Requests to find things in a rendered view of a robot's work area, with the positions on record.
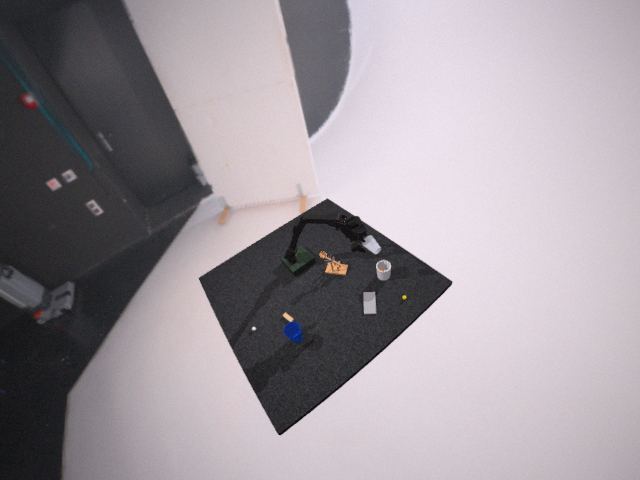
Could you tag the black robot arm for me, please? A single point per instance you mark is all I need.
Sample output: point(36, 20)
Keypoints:
point(334, 220)

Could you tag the white mug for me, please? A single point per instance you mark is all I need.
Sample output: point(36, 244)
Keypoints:
point(386, 266)

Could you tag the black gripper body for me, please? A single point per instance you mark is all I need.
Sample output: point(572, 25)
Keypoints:
point(357, 244)

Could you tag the white ribbed cup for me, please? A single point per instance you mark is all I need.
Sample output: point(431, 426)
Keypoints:
point(371, 244)

